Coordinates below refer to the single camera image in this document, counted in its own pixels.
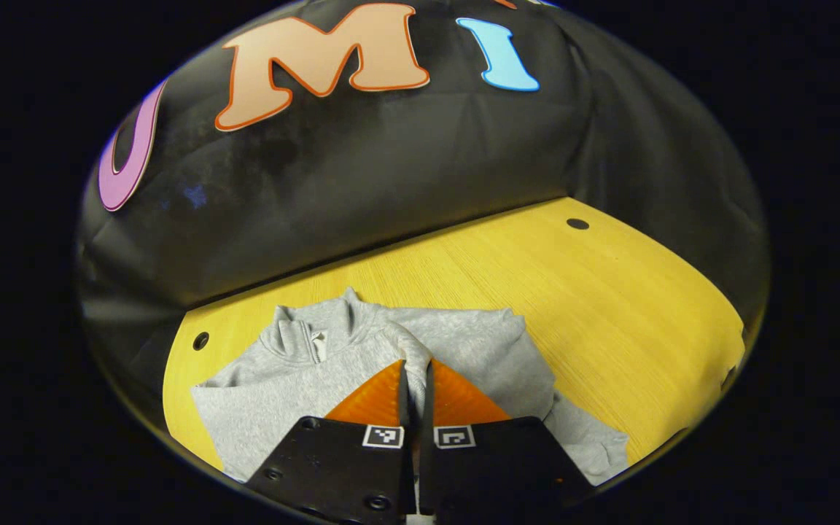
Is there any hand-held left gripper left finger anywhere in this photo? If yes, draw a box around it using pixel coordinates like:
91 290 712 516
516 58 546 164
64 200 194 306
245 359 418 524

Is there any grey zip-neck sweatshirt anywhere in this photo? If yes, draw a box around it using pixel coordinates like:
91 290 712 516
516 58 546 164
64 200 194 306
191 287 631 487

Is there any black backdrop cloth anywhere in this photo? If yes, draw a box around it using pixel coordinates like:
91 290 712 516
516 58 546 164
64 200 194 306
76 0 771 424

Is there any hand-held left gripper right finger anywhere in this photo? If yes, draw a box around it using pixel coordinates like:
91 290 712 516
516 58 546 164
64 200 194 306
419 357 596 523

